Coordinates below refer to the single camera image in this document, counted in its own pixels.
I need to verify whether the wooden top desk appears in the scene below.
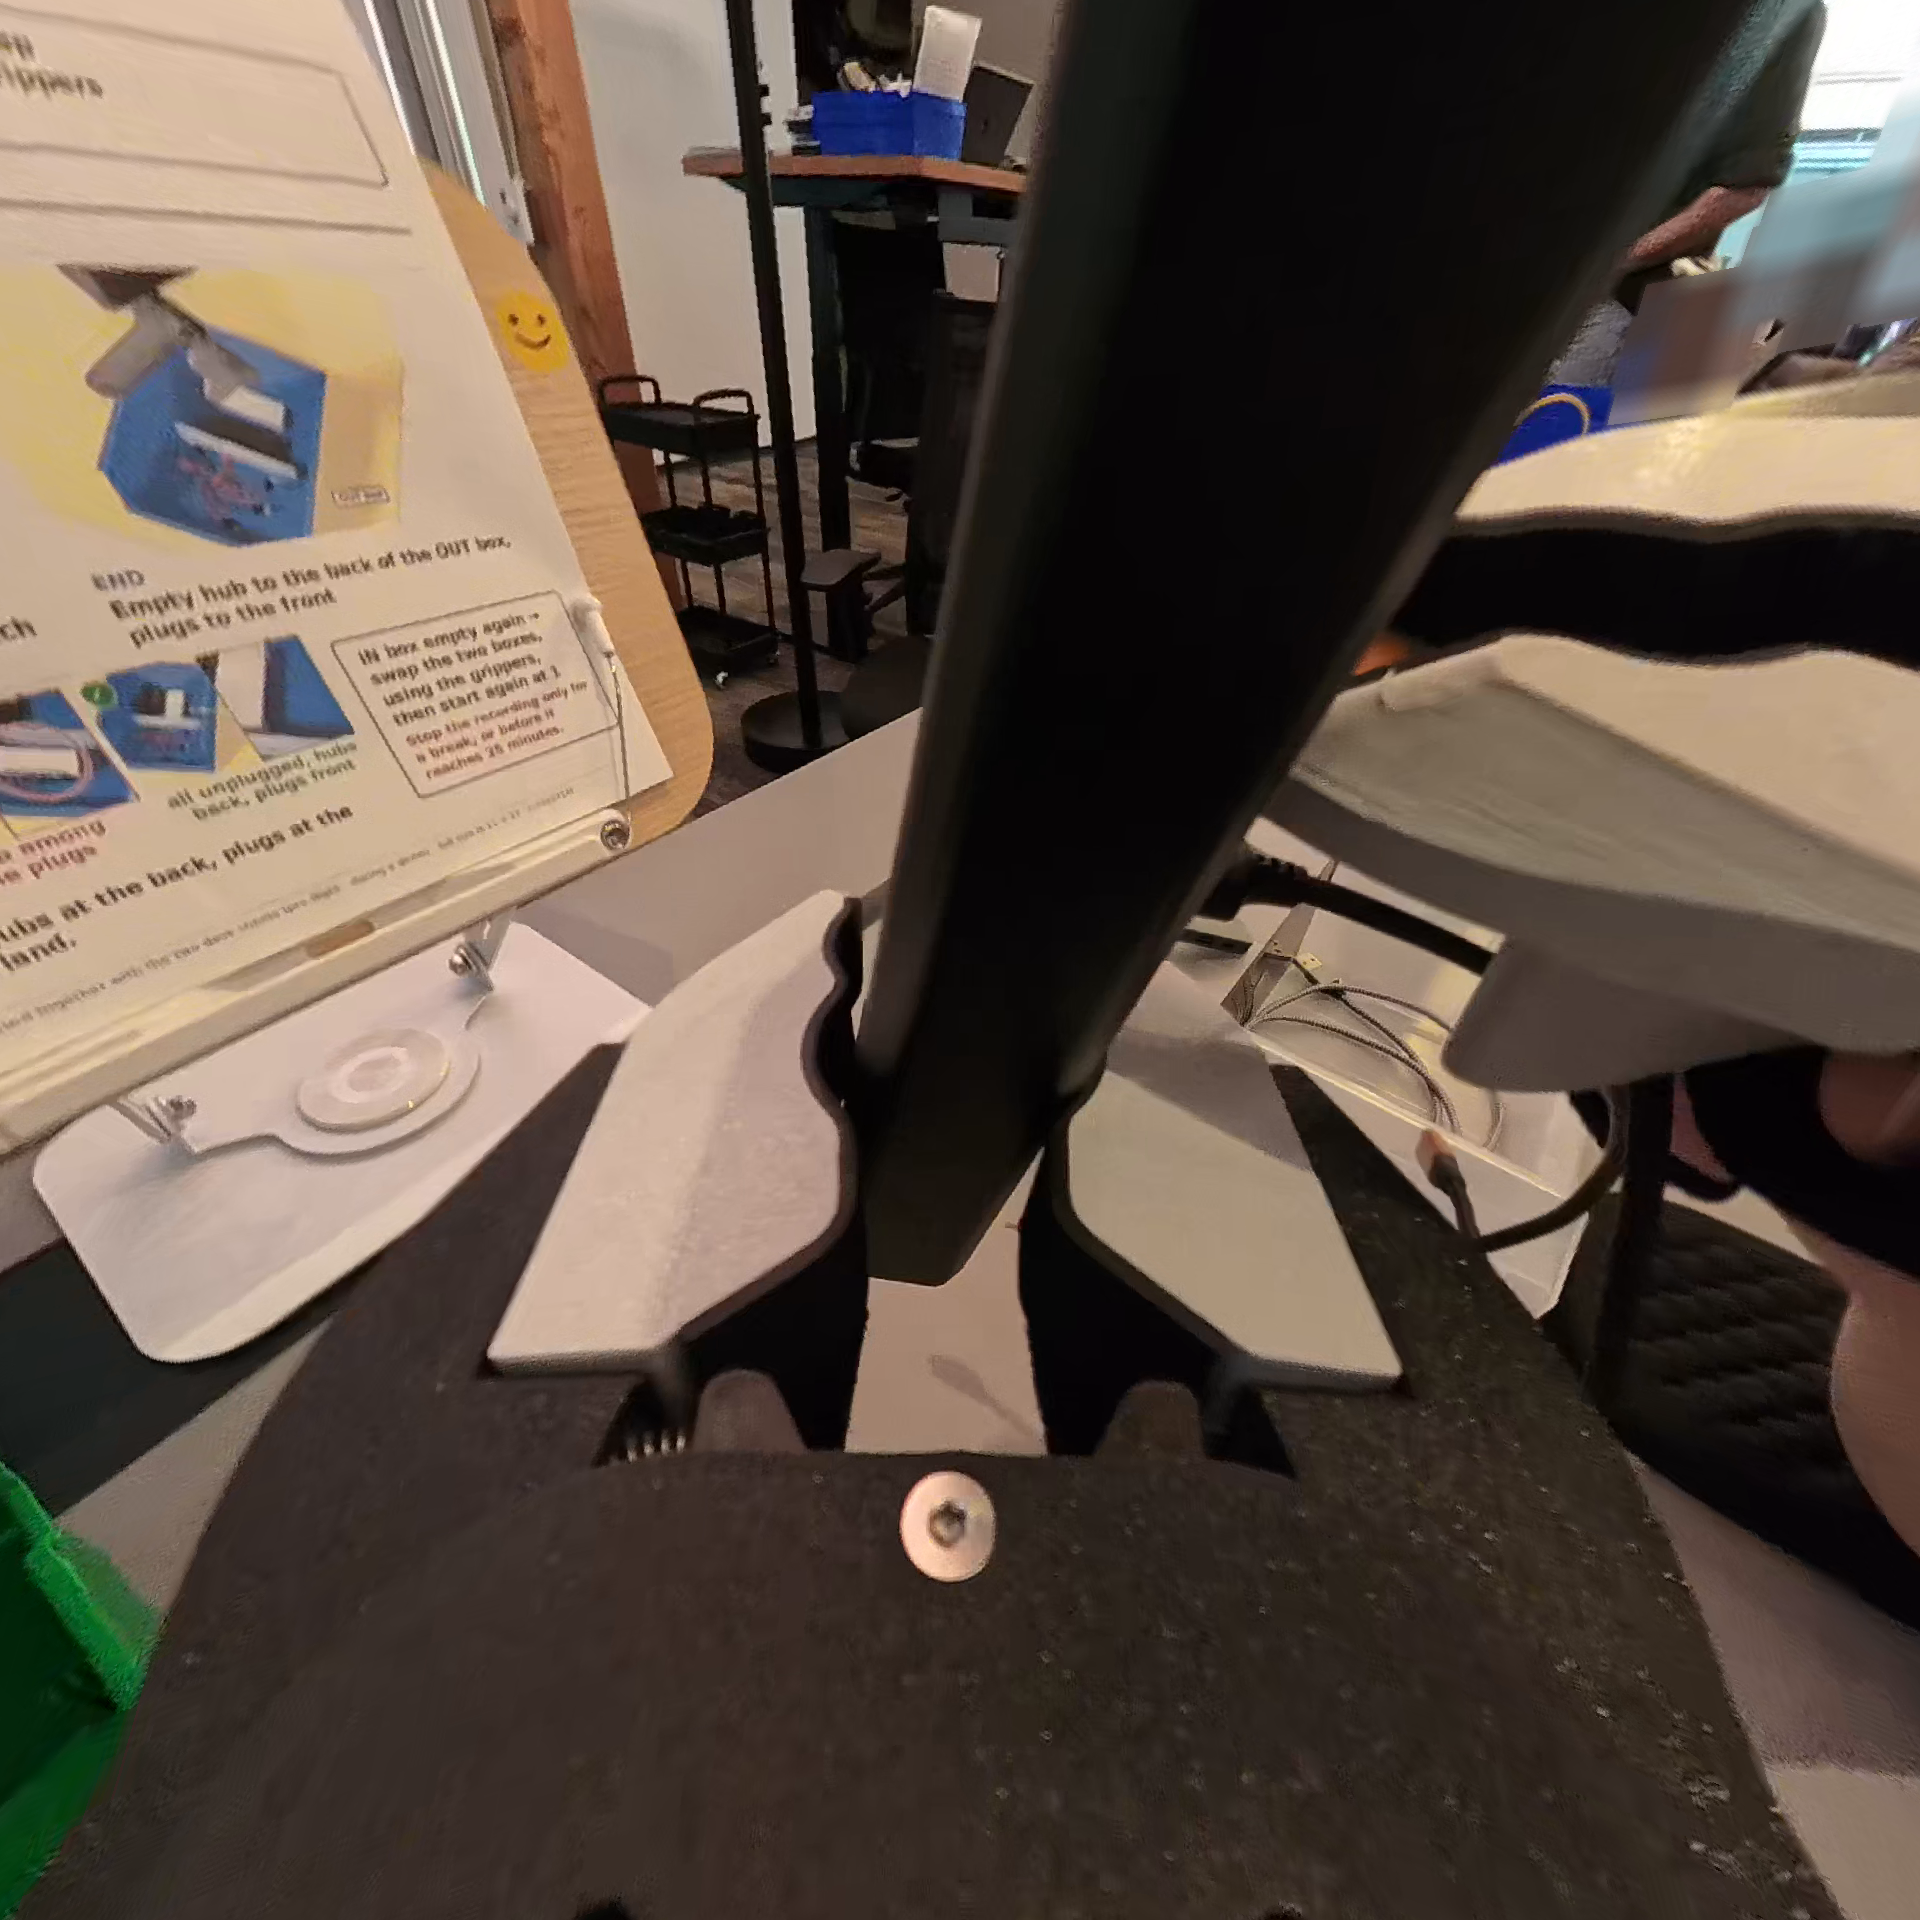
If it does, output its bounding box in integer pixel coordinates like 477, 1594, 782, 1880
684, 144, 1041, 664

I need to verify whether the printed instruction sheet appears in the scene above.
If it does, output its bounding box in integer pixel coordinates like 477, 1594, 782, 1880
0, 0, 675, 1119

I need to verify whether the grey braided usb cable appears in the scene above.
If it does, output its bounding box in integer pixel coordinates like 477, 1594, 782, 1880
1217, 902, 1506, 1153

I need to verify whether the green plastic bin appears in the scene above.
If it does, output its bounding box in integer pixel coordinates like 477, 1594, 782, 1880
0, 1461, 165, 1886

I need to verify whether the white metal stand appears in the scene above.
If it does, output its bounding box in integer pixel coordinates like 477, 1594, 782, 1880
31, 908, 658, 1367

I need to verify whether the blue storage bin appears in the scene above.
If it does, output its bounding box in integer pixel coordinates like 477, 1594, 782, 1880
811, 87, 970, 161

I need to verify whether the wooden post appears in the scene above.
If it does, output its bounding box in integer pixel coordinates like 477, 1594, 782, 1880
485, 0, 667, 525

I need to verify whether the person's right hand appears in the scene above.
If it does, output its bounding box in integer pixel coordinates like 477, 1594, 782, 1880
1816, 1050, 1920, 1561

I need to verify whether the black utility cart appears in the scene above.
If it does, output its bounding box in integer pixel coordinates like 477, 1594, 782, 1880
593, 375, 783, 695

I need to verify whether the dark grey usb hub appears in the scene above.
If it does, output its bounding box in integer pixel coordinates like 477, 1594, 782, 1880
851, 0, 1756, 1288

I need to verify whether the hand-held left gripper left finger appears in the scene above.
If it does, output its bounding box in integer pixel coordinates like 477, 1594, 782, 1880
485, 891, 871, 1444

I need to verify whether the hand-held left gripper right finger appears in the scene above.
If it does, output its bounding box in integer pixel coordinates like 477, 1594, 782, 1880
1034, 1034, 1408, 1444

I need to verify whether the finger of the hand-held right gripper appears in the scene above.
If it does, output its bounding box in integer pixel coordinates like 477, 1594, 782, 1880
1288, 634, 1920, 1093
1390, 381, 1920, 665

